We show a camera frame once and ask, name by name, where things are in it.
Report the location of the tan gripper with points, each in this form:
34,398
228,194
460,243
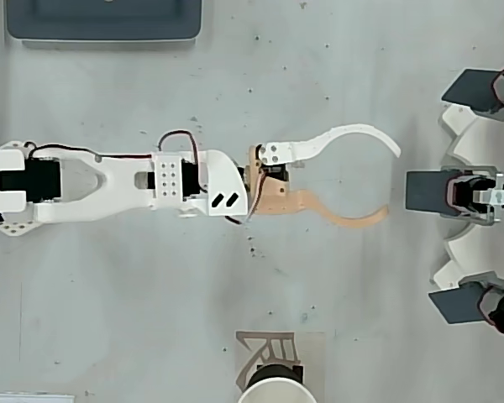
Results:
274,189

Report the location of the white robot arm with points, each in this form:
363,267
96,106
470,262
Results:
109,184

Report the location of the grey plastic tray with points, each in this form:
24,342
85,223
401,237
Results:
109,25

